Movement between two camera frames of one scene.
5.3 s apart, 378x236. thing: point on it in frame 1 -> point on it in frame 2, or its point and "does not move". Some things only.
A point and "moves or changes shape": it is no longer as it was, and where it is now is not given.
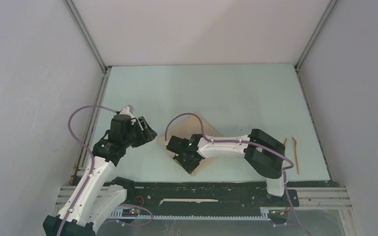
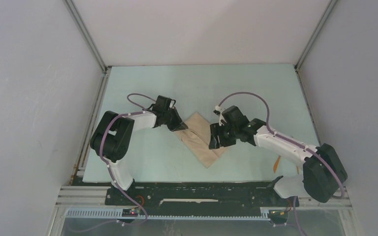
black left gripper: [205, 195] does not move
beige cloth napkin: [186, 127] moves or changes shape
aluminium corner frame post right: [330, 6] does not move
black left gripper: [146, 135] -> [178, 125]
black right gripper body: [189, 164] -> [230, 136]
